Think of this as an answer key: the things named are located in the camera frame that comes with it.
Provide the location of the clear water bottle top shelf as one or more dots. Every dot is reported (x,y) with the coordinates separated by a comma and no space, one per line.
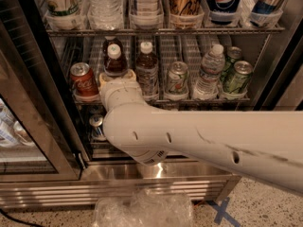
(105,14)

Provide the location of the green soda can front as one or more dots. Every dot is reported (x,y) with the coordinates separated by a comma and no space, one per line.
(238,77)

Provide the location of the bottom wire shelf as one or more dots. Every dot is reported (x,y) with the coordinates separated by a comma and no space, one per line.
(103,147)

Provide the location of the clear plastic bin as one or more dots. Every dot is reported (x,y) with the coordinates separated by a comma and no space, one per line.
(144,209)

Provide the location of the white green soda can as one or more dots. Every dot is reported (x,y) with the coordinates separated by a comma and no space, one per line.
(176,82)

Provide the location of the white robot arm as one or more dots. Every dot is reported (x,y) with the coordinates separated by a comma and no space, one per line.
(265,146)

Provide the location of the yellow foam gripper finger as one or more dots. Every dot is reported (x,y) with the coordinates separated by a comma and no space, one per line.
(103,79)
(130,75)

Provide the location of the glass fridge door left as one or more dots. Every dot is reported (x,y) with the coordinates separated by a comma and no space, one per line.
(34,88)

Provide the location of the clear water bottle shelf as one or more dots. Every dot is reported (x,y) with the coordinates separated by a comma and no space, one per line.
(212,64)
(105,14)

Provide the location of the middle wire shelf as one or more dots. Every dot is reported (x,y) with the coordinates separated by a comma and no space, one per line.
(182,102)

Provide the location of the red cola can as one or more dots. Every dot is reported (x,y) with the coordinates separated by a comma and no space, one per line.
(84,80)

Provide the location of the green soda can rear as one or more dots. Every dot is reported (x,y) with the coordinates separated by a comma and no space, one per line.
(233,54)

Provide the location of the steel fridge door right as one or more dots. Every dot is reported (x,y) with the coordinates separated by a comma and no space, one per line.
(278,82)

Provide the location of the white green tall can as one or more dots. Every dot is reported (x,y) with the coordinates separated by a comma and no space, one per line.
(63,0)

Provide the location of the white label bottle top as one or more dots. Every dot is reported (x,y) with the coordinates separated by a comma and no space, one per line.
(145,7)

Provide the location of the blue pepsi can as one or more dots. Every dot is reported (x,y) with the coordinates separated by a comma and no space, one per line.
(222,12)

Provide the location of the blue can bottom left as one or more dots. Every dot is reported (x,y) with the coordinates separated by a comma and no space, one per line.
(96,122)

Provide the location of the clear water bottle middle shelf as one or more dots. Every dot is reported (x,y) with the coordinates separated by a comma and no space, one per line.
(212,64)

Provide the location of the brown tea bottle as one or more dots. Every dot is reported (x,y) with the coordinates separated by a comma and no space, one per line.
(116,64)
(146,69)

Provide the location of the silver blue energy can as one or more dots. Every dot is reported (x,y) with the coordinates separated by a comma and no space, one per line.
(264,12)

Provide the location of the wire shelf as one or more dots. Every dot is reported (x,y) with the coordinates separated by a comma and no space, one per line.
(167,31)
(182,102)
(103,147)

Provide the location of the top wire shelf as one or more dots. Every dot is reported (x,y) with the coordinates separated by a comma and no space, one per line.
(167,31)

